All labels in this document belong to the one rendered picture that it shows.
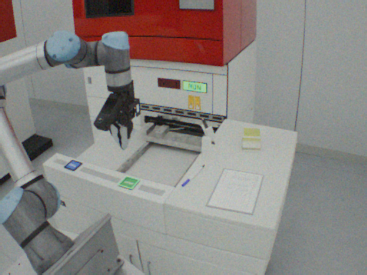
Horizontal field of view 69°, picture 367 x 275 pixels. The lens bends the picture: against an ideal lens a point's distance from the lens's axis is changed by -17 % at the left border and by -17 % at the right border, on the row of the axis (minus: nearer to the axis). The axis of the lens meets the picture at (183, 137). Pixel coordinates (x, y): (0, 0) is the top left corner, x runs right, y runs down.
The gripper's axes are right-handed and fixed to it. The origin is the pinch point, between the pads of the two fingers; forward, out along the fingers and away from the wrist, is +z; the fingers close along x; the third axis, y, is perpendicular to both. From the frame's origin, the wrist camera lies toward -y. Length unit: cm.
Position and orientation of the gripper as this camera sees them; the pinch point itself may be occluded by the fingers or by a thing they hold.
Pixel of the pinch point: (122, 147)
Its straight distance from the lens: 98.9
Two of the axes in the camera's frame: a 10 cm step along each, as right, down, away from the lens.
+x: -9.2, -1.8, 3.6
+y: 4.0, -4.6, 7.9
